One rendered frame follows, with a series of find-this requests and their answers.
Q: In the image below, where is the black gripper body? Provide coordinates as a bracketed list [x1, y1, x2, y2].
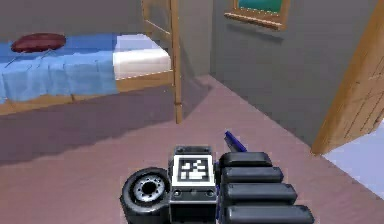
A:
[119, 166, 172, 224]

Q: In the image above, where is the wooden bed with blue blanket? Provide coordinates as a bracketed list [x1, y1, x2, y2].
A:
[0, 0, 184, 125]

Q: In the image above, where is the dark red oval pillow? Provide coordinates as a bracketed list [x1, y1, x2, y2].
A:
[10, 32, 67, 54]

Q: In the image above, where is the wooden framed window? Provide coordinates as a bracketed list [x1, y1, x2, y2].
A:
[223, 0, 292, 32]

